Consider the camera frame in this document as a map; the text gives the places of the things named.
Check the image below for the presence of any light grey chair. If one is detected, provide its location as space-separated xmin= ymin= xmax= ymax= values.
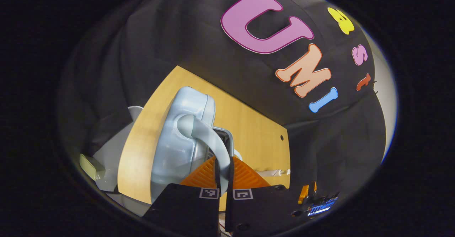
xmin=79 ymin=106 xmax=144 ymax=216

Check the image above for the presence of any light blue suitcase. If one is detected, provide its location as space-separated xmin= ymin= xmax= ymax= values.
xmin=149 ymin=86 xmax=244 ymax=204

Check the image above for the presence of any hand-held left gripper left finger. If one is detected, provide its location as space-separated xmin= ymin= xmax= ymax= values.
xmin=142 ymin=155 xmax=221 ymax=237

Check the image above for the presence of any black backdrop cloth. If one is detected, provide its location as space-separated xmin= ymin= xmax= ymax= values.
xmin=59 ymin=0 xmax=388 ymax=202

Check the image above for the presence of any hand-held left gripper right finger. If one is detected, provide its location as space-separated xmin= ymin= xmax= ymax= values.
xmin=225 ymin=155 xmax=305 ymax=236

